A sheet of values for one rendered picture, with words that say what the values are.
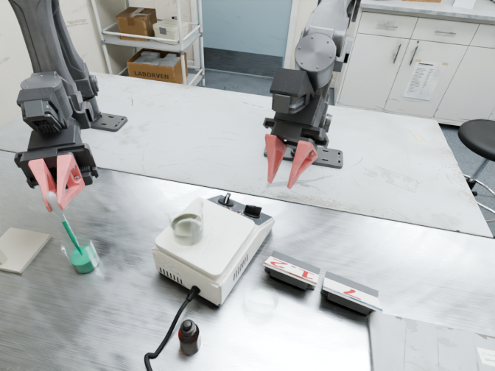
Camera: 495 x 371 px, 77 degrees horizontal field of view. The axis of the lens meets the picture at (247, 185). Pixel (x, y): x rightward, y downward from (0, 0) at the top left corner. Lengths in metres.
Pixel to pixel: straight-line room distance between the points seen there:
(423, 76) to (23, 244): 2.78
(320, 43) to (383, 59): 2.36
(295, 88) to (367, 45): 2.35
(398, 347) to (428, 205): 0.36
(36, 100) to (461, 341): 0.71
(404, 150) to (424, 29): 1.94
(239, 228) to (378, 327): 0.26
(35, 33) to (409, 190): 0.80
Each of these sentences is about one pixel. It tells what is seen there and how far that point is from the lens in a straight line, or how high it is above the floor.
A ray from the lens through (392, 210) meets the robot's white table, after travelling 0.75.
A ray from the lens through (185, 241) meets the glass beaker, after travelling 0.47.
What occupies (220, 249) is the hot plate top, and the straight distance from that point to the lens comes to 0.48.
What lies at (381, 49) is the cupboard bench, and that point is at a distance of 2.81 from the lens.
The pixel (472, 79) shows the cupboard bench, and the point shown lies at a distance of 3.07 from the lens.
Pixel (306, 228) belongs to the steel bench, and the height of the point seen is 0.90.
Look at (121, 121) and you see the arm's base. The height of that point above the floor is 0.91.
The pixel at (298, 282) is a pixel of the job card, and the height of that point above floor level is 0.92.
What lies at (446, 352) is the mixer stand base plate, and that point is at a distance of 0.59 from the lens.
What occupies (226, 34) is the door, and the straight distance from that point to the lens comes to 3.46.
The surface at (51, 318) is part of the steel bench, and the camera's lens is 0.59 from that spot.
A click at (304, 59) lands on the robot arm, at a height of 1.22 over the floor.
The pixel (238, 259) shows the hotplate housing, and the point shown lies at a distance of 0.50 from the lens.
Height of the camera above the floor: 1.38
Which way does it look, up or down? 42 degrees down
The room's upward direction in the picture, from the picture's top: 4 degrees clockwise
